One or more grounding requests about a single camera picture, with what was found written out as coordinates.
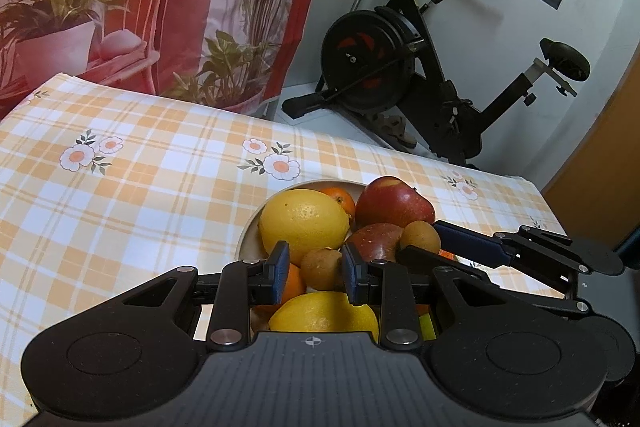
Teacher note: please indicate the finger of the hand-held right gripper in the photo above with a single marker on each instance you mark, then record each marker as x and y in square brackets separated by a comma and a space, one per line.
[430, 257]
[470, 243]

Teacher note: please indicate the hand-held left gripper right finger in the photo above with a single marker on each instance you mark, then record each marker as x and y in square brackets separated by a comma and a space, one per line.
[352, 276]

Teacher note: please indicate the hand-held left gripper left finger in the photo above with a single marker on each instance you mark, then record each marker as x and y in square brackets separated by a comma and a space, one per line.
[281, 269]

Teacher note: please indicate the brown kiwi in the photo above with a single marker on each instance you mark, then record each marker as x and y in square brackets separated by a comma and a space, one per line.
[320, 267]
[420, 234]

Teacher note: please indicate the red apple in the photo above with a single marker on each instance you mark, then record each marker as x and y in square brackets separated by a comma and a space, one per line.
[375, 239]
[392, 204]

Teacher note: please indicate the beige round plate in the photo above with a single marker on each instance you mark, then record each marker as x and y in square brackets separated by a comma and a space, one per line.
[247, 237]

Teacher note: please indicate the yellow lemon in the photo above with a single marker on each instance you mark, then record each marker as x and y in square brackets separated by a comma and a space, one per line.
[300, 222]
[320, 314]

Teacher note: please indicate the brown wooden door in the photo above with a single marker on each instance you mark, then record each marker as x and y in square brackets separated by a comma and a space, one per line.
[600, 167]

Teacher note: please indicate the brown sandals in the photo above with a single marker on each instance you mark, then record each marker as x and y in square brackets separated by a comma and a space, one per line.
[395, 129]

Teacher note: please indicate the plaid floral tablecloth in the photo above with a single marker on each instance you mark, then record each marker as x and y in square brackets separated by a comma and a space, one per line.
[150, 187]

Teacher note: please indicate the black exercise bike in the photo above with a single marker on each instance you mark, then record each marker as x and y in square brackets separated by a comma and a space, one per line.
[367, 52]

